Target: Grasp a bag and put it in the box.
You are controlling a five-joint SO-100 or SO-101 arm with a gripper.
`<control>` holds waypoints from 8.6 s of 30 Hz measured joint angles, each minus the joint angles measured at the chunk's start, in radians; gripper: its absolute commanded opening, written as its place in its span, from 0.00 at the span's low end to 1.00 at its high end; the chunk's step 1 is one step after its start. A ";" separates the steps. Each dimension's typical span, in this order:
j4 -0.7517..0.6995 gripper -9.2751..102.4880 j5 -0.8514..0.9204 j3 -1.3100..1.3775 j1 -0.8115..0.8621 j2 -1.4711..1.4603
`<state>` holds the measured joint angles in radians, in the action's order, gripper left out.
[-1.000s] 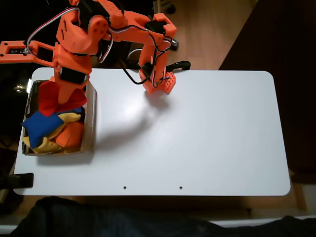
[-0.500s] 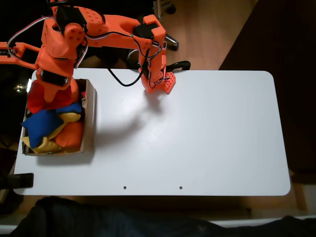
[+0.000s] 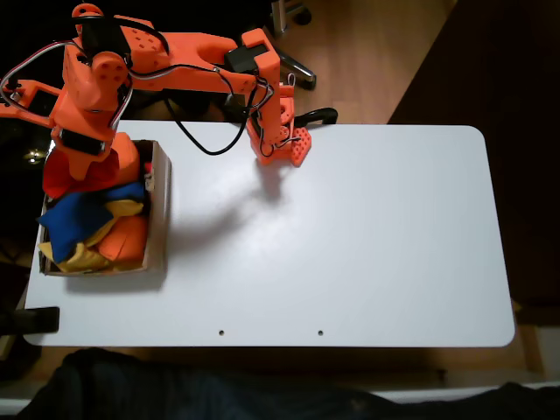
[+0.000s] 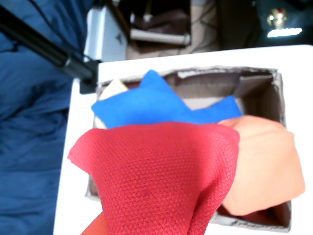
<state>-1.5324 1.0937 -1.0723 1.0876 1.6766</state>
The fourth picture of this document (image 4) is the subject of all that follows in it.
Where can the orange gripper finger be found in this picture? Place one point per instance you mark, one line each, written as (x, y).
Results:
(99, 225)

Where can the red bean bag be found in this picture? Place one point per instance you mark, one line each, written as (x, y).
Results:
(159, 176)

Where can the blue bean bag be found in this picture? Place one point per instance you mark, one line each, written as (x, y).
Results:
(146, 105)
(220, 112)

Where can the yellow bean bag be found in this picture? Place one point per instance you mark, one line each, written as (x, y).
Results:
(112, 90)

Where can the tall orange bean bag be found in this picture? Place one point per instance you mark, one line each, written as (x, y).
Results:
(264, 166)

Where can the white box unit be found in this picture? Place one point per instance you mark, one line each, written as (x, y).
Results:
(105, 36)

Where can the cardboard box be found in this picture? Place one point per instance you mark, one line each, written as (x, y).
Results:
(278, 102)

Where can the black table clamp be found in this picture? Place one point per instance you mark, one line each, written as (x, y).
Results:
(73, 66)

